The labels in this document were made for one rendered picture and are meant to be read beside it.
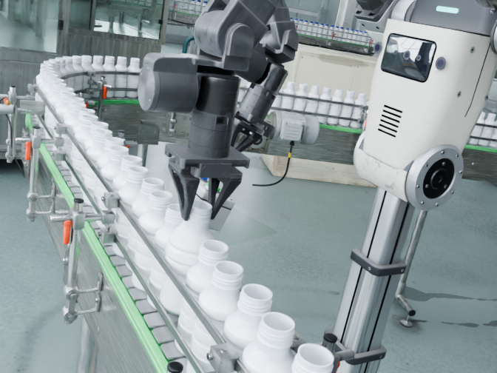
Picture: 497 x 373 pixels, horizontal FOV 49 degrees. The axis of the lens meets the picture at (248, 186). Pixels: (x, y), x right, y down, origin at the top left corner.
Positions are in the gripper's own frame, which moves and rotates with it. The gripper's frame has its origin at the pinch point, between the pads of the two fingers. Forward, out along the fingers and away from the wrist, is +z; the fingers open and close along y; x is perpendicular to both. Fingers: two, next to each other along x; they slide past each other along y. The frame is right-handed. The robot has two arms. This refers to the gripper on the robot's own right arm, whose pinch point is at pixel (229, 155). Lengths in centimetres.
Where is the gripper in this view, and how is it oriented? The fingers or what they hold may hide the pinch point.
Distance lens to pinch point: 108.6
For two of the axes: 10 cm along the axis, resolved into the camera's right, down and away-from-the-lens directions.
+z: -4.6, 8.8, 1.2
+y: 4.8, 3.6, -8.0
